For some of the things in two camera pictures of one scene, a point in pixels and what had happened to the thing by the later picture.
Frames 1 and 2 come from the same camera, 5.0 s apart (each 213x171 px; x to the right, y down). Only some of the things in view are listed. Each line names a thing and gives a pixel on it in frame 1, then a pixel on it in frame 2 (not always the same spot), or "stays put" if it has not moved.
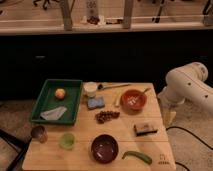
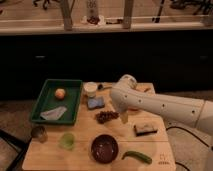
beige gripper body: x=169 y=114 to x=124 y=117
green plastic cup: x=67 y=140 stays put
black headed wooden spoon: x=102 y=87 stays put
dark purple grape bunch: x=103 y=116 stays put
